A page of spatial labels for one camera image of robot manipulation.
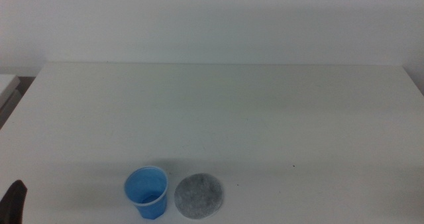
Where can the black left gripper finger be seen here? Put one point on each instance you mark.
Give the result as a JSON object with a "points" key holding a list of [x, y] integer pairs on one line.
{"points": [[14, 204]]}

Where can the blue plastic cup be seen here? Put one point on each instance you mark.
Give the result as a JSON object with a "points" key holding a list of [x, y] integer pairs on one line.
{"points": [[147, 187]]}

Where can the round grey felt cup mat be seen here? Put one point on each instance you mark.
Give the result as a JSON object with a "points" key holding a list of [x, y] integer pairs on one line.
{"points": [[198, 196]]}

